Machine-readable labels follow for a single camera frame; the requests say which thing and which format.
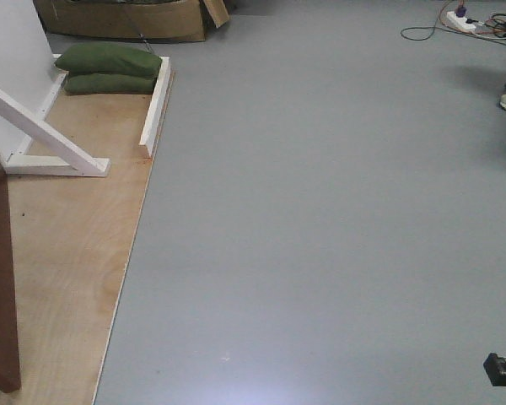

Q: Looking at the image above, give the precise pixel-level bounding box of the black robot part lower right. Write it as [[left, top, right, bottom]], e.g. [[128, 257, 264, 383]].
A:
[[483, 353, 506, 387]]

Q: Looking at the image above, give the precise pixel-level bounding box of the white diagonal wooden brace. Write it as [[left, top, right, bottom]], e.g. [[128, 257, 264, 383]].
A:
[[0, 89, 110, 177]]

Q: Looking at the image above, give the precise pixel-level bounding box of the plywood base platform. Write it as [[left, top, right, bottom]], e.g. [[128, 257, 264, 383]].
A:
[[0, 85, 155, 404]]

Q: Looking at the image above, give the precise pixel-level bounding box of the cardboard box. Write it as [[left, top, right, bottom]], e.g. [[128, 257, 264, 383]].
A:
[[34, 0, 230, 42]]

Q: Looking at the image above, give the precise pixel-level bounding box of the lower green sandbag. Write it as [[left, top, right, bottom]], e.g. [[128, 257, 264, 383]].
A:
[[64, 73, 157, 95]]

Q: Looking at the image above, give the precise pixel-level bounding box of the green sandbag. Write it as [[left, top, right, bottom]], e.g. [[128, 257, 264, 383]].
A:
[[55, 42, 162, 78], [64, 73, 157, 95]]

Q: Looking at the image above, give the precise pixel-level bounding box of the upper green sandbag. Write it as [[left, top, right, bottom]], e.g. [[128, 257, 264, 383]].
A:
[[55, 42, 162, 78]]

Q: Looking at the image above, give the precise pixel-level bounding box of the white power strip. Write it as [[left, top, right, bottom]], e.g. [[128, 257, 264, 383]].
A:
[[446, 11, 476, 33]]

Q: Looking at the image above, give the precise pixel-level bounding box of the white wooden curb rail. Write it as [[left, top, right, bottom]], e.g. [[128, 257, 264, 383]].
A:
[[138, 57, 173, 159]]

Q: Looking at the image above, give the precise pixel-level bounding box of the black cable loop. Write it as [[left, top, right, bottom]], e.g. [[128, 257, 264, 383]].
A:
[[400, 25, 452, 42]]

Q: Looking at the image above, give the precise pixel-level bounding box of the orange cable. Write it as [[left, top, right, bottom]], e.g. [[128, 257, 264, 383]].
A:
[[431, 0, 506, 41]]

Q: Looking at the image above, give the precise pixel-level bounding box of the white wall panel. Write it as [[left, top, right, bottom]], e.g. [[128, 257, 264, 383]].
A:
[[0, 1, 63, 175]]

